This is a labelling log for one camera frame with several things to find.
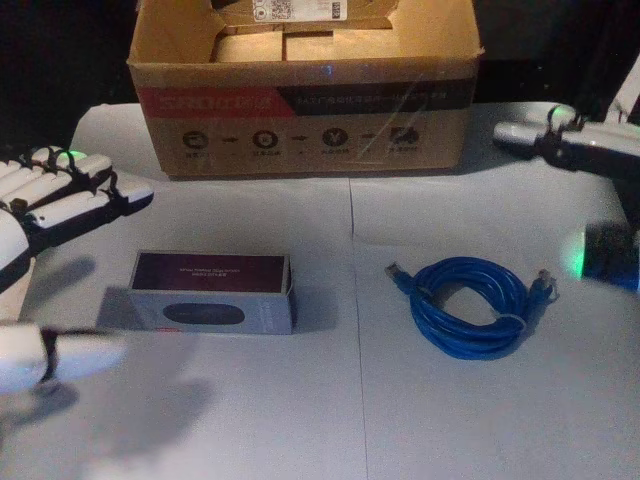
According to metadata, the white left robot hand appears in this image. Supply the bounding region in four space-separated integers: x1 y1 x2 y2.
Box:
0 144 155 401

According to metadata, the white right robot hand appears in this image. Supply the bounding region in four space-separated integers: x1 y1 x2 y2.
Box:
492 103 640 294

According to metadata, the small dark product box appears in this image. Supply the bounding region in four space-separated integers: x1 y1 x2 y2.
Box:
130 251 294 336

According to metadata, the blue ethernet cable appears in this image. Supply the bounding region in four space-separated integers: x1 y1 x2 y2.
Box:
383 256 560 362

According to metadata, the open brown cardboard box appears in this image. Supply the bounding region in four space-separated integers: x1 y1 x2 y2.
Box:
125 0 485 181

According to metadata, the white table cloth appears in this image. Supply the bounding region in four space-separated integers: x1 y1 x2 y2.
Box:
0 102 640 480

